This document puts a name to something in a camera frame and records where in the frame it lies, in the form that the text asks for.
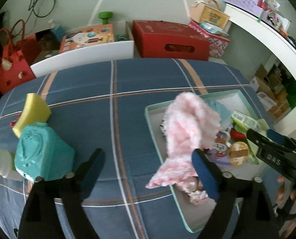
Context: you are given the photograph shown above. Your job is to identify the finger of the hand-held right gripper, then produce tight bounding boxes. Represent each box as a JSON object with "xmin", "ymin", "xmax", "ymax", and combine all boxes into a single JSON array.
[
  {"xmin": 266, "ymin": 129, "xmax": 296, "ymax": 151},
  {"xmin": 246, "ymin": 129, "xmax": 271, "ymax": 151}
]

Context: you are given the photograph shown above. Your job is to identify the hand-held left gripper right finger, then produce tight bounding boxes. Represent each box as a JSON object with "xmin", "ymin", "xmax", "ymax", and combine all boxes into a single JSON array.
[{"xmin": 191, "ymin": 149, "xmax": 280, "ymax": 239}]

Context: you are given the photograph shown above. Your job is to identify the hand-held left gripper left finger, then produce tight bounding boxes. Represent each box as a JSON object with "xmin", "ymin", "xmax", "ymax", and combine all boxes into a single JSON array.
[{"xmin": 19, "ymin": 148, "xmax": 106, "ymax": 239}]

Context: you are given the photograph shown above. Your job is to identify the light green cloth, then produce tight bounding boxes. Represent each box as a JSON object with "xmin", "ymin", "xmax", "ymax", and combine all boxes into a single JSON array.
[{"xmin": 234, "ymin": 118, "xmax": 268, "ymax": 165}]

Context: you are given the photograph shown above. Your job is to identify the pink floral scrunchie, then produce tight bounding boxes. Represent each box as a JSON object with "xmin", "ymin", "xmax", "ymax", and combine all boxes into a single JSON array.
[{"xmin": 178, "ymin": 175, "xmax": 210, "ymax": 205}]

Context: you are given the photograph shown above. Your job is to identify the red tape roll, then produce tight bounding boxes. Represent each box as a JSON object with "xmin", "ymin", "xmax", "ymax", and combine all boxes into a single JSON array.
[{"xmin": 229, "ymin": 128, "xmax": 248, "ymax": 140}]

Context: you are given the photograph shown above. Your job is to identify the green tissue pack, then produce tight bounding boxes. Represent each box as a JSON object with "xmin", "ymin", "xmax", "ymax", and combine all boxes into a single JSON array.
[{"xmin": 231, "ymin": 110, "xmax": 259, "ymax": 130}]

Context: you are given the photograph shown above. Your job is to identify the purple wet wipes packet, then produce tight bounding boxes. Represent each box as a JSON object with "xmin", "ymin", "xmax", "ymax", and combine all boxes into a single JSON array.
[{"xmin": 209, "ymin": 132, "xmax": 232, "ymax": 166}]

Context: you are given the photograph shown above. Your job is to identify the teal shallow box tray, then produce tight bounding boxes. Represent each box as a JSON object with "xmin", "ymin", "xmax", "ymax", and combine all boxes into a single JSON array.
[{"xmin": 144, "ymin": 90, "xmax": 274, "ymax": 233}]

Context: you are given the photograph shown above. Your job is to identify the blue face mask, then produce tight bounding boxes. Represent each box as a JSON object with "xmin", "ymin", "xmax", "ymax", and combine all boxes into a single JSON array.
[{"xmin": 208, "ymin": 100, "xmax": 232, "ymax": 125}]

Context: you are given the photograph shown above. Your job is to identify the pink fluffy towel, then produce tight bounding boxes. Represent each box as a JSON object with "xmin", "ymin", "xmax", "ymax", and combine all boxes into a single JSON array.
[{"xmin": 145, "ymin": 93, "xmax": 222, "ymax": 189}]

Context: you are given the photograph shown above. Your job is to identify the leopard print scrunchie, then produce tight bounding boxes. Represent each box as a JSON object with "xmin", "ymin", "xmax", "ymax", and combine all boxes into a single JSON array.
[{"xmin": 160, "ymin": 119, "xmax": 169, "ymax": 141}]

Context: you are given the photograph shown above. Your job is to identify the person's right hand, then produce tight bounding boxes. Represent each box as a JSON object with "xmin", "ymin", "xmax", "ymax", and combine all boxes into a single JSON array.
[{"xmin": 276, "ymin": 175, "xmax": 296, "ymax": 211}]

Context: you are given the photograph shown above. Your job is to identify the cardboard boxes under desk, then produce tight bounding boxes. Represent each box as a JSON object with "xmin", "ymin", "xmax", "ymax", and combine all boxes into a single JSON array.
[{"xmin": 250, "ymin": 65, "xmax": 293, "ymax": 117}]

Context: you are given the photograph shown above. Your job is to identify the teal embossed box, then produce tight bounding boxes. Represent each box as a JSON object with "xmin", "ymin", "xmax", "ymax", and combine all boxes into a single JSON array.
[{"xmin": 14, "ymin": 122, "xmax": 75, "ymax": 182}]

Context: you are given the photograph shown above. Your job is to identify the blue plaid blanket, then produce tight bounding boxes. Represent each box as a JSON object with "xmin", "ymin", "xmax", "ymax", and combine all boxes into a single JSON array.
[{"xmin": 0, "ymin": 58, "xmax": 278, "ymax": 239}]

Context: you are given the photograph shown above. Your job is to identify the yellow sponge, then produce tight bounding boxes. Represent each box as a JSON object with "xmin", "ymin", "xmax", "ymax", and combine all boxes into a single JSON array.
[{"xmin": 12, "ymin": 93, "xmax": 51, "ymax": 138}]

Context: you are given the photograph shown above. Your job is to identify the white plastic bottle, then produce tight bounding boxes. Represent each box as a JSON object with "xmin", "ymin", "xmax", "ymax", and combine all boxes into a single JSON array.
[{"xmin": 0, "ymin": 144, "xmax": 17, "ymax": 180}]

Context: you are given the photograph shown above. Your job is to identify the red patterned gift box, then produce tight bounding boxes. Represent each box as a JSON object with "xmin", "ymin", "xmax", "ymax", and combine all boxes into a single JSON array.
[{"xmin": 189, "ymin": 21, "xmax": 230, "ymax": 59}]

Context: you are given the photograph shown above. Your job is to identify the white desk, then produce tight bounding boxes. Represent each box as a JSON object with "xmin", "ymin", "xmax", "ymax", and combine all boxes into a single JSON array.
[{"xmin": 224, "ymin": 4, "xmax": 296, "ymax": 102}]

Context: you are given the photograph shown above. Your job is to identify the teal wipes packet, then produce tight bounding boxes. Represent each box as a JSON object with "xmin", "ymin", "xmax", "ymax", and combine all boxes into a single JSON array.
[{"xmin": 200, "ymin": 22, "xmax": 229, "ymax": 36}]

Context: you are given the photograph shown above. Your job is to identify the red felt handbag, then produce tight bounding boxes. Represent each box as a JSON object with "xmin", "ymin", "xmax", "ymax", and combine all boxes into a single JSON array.
[{"xmin": 0, "ymin": 20, "xmax": 36, "ymax": 95}]

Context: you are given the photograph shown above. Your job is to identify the orange toy box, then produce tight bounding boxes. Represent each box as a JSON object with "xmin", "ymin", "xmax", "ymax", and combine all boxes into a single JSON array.
[{"xmin": 59, "ymin": 24, "xmax": 115, "ymax": 53}]

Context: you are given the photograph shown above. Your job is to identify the red cardboard box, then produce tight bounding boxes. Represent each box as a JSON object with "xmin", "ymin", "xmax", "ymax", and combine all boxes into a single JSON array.
[{"xmin": 132, "ymin": 20, "xmax": 210, "ymax": 61}]

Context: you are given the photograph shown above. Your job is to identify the blue mesh bag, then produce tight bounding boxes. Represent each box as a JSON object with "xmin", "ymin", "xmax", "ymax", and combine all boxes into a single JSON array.
[{"xmin": 49, "ymin": 20, "xmax": 66, "ymax": 39}]

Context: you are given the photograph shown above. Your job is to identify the yellow box with handle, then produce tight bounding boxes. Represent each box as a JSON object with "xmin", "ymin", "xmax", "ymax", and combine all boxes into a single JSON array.
[{"xmin": 190, "ymin": 0, "xmax": 230, "ymax": 25}]

